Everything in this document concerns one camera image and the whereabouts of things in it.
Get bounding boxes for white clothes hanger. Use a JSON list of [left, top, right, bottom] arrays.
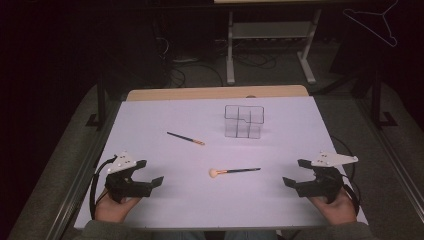
[[342, 0, 400, 48]]

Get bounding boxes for black metal stand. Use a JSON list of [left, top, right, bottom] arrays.
[[370, 70, 399, 130], [85, 73, 108, 130]]

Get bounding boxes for thin dark-handled makeup brush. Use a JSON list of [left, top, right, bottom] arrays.
[[166, 131, 206, 146]]

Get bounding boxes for aluminium rail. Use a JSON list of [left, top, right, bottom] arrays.
[[45, 99, 123, 240], [355, 99, 424, 214]]

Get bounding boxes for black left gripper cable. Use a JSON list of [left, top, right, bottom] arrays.
[[88, 155, 118, 221]]

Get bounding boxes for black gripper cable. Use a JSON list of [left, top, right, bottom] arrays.
[[88, 155, 118, 221], [329, 134, 362, 215]]

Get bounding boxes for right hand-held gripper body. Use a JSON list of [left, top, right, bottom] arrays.
[[295, 150, 360, 205]]

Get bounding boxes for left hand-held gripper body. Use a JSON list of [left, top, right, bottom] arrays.
[[104, 150, 153, 204]]

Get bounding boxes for person's right hand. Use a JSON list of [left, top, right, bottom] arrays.
[[308, 189, 358, 226]]

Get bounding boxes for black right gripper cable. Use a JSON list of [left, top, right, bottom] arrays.
[[329, 134, 362, 215]]

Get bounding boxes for clear acrylic organizer box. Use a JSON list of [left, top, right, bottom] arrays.
[[223, 104, 265, 140]]

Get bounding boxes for floor cables bundle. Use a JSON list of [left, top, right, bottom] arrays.
[[156, 34, 225, 88]]

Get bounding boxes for fluffy peach makeup brush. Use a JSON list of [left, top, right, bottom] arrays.
[[208, 167, 262, 179]]

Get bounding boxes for person's left hand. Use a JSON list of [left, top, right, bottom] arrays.
[[94, 188, 143, 224]]

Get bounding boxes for grey metal desk frame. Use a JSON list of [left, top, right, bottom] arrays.
[[213, 0, 323, 86]]

